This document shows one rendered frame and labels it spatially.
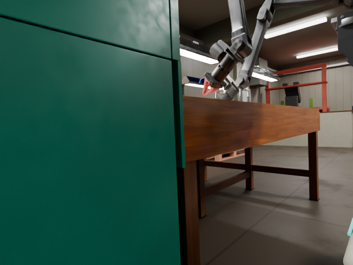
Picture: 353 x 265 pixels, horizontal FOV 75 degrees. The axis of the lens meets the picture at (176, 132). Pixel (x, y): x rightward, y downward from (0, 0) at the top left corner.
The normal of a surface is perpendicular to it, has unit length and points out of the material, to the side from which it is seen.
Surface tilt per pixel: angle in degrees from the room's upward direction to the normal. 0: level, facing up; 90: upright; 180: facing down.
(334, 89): 90
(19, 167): 90
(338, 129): 90
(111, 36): 90
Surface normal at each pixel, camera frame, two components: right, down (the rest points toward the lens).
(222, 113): 0.74, -0.01
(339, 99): -0.68, 0.06
